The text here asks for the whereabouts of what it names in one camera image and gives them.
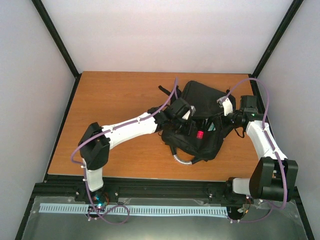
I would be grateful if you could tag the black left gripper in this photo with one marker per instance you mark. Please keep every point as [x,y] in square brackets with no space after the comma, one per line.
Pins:
[189,130]

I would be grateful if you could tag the pink highlighter marker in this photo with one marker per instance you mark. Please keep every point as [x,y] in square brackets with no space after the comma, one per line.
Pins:
[200,134]

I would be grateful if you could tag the black student backpack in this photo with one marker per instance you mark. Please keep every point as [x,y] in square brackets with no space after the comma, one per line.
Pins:
[209,117]

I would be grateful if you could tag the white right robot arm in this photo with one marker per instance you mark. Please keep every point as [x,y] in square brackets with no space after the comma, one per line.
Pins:
[275,175]

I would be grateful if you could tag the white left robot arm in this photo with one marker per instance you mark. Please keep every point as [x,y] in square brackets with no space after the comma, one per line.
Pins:
[97,141]

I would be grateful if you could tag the right black frame post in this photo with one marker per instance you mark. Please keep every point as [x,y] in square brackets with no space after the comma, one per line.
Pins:
[281,29]

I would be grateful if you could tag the black frame post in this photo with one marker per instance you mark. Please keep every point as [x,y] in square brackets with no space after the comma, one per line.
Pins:
[50,26]
[281,29]

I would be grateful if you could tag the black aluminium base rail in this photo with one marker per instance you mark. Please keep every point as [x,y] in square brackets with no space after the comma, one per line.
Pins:
[116,189]

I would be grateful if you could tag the left black frame post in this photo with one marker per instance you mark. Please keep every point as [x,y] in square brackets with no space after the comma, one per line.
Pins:
[50,26]

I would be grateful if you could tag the light blue cable duct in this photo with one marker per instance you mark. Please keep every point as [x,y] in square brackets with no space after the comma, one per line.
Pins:
[136,210]

